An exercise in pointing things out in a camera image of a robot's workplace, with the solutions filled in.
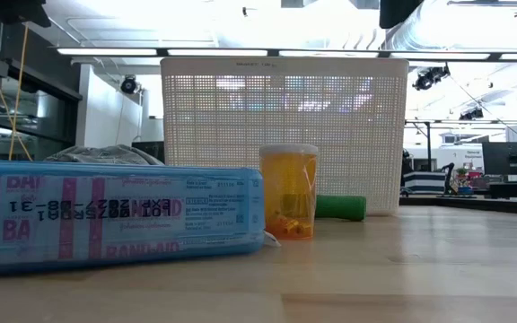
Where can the orange pill bottle white cap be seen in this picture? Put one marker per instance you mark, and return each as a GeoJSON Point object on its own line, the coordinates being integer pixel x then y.
{"type": "Point", "coordinates": [287, 193]}

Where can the white paper leaflet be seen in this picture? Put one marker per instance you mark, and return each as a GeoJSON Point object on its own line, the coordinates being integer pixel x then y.
{"type": "Point", "coordinates": [271, 240]}

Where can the green bandage roll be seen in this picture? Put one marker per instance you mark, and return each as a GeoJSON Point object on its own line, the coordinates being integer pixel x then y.
{"type": "Point", "coordinates": [339, 207]}

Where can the blue Band-Aid first aid box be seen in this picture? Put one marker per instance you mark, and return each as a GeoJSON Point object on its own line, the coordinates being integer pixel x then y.
{"type": "Point", "coordinates": [106, 215]}

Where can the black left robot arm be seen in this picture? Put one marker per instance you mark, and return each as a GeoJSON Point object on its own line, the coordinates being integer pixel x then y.
{"type": "Point", "coordinates": [20, 11]}

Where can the white perforated plastic basket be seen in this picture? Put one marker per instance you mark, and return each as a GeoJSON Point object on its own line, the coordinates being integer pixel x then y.
{"type": "Point", "coordinates": [240, 116]}

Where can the small black screen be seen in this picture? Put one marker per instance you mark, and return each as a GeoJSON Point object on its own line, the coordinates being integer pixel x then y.
{"type": "Point", "coordinates": [148, 151]}

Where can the grey patterned cloth bundle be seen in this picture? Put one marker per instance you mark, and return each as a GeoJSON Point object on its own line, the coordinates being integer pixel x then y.
{"type": "Point", "coordinates": [106, 154]}

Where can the striped blue white box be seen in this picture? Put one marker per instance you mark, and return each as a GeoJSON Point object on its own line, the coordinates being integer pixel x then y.
{"type": "Point", "coordinates": [424, 181]}

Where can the large black ceiling spotlight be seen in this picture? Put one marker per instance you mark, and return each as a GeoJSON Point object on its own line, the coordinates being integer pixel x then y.
{"type": "Point", "coordinates": [426, 78]}

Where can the long ceiling light strip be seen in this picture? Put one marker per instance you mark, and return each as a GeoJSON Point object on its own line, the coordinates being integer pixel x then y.
{"type": "Point", "coordinates": [106, 51]}

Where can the small black ceiling spotlight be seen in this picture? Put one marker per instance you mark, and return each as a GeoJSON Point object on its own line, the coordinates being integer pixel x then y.
{"type": "Point", "coordinates": [470, 114]}

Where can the black background table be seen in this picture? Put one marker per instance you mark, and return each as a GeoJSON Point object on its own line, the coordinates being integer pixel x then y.
{"type": "Point", "coordinates": [487, 204]}

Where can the black computer monitor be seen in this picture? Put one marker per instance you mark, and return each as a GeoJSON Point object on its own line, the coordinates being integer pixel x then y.
{"type": "Point", "coordinates": [510, 157]}

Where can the round black ceiling camera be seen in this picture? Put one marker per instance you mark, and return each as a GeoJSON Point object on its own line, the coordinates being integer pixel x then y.
{"type": "Point", "coordinates": [128, 84]}

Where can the black metal frame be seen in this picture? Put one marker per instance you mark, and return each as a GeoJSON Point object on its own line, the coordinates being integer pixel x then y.
{"type": "Point", "coordinates": [428, 143]}

